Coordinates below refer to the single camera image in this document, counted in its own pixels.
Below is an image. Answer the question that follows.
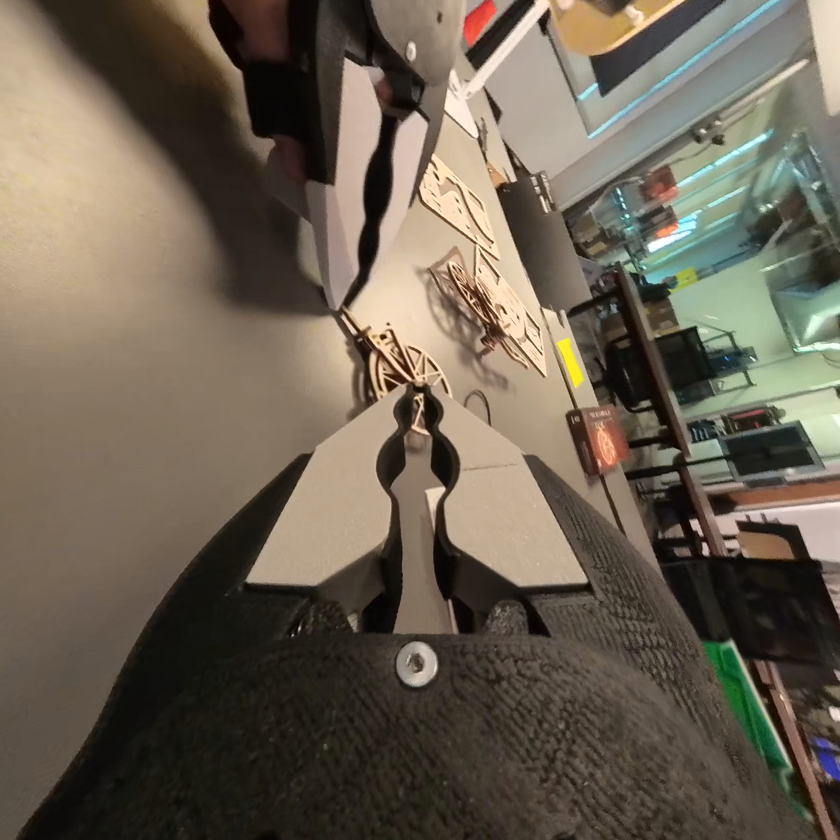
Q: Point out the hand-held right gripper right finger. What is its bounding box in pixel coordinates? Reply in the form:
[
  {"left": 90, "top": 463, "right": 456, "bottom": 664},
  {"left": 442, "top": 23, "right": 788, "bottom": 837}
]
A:
[{"left": 420, "top": 386, "right": 590, "bottom": 614}]

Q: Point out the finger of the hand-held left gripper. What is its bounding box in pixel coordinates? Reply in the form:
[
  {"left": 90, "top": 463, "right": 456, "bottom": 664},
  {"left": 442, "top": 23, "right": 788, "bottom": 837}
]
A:
[
  {"left": 346, "top": 91, "right": 448, "bottom": 307},
  {"left": 268, "top": 58, "right": 386, "bottom": 309}
]

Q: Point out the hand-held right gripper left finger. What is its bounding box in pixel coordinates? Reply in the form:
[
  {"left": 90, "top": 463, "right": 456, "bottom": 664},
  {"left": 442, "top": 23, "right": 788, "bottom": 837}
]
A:
[{"left": 245, "top": 386, "right": 416, "bottom": 601}]

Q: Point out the wooden wheel model part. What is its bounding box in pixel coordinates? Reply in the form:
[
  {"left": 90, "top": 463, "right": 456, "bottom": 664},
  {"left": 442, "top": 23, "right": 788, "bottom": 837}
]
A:
[{"left": 336, "top": 307, "right": 455, "bottom": 439}]

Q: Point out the wooden laser-cut parts sheet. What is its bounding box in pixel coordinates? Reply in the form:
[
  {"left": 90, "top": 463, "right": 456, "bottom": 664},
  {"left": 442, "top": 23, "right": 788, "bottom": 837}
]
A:
[
  {"left": 474, "top": 251, "right": 550, "bottom": 379},
  {"left": 419, "top": 153, "right": 501, "bottom": 261}
]

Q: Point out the wooden bicycle model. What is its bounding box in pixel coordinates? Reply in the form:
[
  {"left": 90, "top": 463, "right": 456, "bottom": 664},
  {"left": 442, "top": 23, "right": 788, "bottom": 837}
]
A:
[{"left": 428, "top": 245, "right": 527, "bottom": 357}]

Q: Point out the person's left hand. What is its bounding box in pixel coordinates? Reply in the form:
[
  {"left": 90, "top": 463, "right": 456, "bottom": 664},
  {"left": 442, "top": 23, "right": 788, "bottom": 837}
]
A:
[{"left": 209, "top": 0, "right": 311, "bottom": 179}]

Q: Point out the red object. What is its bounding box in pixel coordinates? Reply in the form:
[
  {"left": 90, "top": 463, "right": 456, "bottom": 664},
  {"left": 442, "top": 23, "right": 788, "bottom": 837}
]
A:
[{"left": 462, "top": 0, "right": 501, "bottom": 48}]

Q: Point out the brown printed cardboard box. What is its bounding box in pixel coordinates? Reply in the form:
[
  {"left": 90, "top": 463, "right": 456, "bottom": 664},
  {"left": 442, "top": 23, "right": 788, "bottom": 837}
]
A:
[{"left": 566, "top": 404, "right": 632, "bottom": 478}]

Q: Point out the black flat panel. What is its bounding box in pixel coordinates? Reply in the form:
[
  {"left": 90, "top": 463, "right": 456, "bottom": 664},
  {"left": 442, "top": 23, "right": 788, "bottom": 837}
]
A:
[{"left": 494, "top": 171, "right": 596, "bottom": 314}]

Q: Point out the yellow sticky note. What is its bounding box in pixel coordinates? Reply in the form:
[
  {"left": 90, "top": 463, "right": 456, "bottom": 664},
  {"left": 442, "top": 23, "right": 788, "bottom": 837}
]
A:
[{"left": 556, "top": 337, "right": 587, "bottom": 389}]

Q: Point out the brown shelf rack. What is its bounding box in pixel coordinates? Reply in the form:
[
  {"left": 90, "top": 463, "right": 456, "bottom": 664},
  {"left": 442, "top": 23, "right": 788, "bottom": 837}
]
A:
[{"left": 612, "top": 261, "right": 731, "bottom": 560}]

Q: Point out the black office chair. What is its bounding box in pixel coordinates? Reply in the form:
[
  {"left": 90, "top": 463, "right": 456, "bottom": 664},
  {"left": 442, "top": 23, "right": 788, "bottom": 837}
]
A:
[{"left": 602, "top": 327, "right": 718, "bottom": 412}]

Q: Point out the black crate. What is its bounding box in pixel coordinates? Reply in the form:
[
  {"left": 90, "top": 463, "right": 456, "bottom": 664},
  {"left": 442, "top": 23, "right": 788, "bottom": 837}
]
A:
[{"left": 661, "top": 556, "right": 829, "bottom": 658}]

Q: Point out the grey laptop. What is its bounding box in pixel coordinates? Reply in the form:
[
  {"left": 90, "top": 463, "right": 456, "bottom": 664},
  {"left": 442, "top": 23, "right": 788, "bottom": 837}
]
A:
[{"left": 717, "top": 422, "right": 826, "bottom": 484}]

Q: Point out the green board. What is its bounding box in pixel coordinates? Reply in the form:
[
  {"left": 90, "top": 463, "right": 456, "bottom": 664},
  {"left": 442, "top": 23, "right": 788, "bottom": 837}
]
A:
[{"left": 701, "top": 638, "right": 799, "bottom": 809}]

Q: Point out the white metal frame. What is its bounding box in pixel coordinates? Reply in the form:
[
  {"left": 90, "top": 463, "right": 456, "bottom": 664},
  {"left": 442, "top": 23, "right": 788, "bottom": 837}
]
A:
[{"left": 451, "top": 0, "right": 553, "bottom": 101}]

